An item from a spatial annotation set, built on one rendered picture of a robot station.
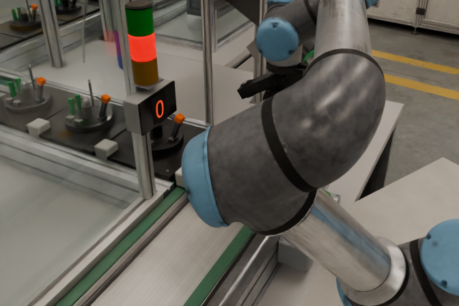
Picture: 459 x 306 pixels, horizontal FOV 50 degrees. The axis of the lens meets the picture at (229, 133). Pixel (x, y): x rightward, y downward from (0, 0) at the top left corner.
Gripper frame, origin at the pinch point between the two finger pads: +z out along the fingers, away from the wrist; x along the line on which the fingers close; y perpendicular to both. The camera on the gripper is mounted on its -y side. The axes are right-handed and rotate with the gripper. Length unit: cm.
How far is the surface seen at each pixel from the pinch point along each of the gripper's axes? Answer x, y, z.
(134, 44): -21.6, -19.1, -27.6
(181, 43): 86, -83, 19
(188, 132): 7.9, -28.6, 10.0
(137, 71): -21.6, -19.2, -22.0
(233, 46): 97, -62, 21
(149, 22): -19.4, -16.8, -31.5
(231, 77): 66, -47, 21
